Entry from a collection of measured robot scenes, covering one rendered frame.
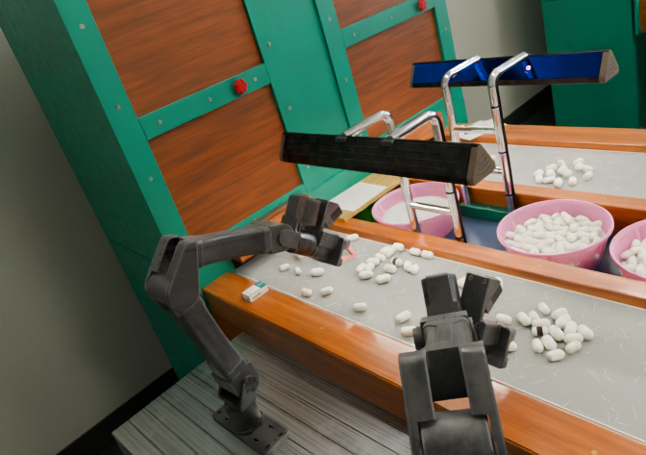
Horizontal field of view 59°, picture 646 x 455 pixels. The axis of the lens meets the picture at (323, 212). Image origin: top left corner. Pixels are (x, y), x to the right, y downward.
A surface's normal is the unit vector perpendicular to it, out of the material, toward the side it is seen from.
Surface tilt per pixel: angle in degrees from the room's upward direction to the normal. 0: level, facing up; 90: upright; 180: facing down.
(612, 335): 0
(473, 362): 37
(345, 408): 0
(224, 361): 83
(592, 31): 90
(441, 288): 44
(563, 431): 0
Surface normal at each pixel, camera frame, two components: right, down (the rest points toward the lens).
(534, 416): -0.28, -0.87
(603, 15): -0.69, 0.48
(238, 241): 0.69, 0.06
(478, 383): -0.29, -0.43
